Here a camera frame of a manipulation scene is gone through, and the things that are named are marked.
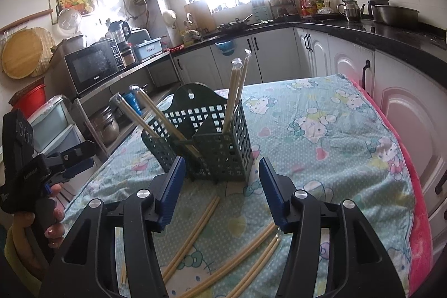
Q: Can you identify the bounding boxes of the Hello Kitty table cloth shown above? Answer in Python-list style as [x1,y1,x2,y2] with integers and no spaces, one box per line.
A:
[64,74,416,297]

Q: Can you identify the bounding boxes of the left hand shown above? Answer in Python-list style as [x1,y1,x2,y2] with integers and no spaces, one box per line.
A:
[44,182,66,249]

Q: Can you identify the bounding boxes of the large steel pot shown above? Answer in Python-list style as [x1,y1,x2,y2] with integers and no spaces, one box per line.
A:
[374,4,419,27]

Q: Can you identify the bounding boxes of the pink blanket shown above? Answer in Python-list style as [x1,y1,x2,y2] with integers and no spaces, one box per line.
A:
[348,78,433,294]

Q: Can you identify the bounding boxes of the wrapped chopsticks in basket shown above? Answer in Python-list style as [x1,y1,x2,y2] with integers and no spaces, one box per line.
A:
[109,93,158,138]
[222,49,251,132]
[129,85,201,163]

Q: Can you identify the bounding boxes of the red bucket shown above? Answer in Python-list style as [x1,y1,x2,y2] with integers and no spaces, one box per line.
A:
[13,84,46,118]

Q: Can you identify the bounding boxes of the green plastic utensil basket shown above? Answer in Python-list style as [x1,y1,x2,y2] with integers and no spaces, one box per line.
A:
[141,83,253,183]

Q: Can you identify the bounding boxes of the fruit picture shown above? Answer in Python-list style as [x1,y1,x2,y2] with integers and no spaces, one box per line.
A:
[49,0,98,25]

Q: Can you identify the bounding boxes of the black blender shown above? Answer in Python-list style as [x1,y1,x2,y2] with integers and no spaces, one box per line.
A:
[108,20,131,53]

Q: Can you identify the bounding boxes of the wrapped chopsticks on cloth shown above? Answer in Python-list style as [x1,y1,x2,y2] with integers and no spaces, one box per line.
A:
[162,196,220,283]
[180,221,277,298]
[227,234,280,298]

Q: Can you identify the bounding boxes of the blue canister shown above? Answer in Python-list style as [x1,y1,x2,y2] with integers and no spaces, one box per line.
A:
[123,92,143,116]

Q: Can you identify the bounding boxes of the black microwave oven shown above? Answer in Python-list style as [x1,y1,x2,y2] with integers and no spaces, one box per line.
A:
[64,39,125,95]

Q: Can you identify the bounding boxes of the steel stock pot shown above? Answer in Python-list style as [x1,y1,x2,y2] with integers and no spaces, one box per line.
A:
[90,107,120,147]

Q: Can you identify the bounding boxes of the round bamboo board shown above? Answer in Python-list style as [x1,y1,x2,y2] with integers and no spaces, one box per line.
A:
[1,27,56,79]

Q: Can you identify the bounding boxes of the black frying pan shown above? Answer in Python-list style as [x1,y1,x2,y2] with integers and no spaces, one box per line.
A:
[217,14,253,34]

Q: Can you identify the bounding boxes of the blue plastic box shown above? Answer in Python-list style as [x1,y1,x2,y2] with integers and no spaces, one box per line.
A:
[133,38,162,62]

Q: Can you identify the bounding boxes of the steel kettle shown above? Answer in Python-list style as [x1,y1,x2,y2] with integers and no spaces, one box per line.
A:
[336,0,365,23]

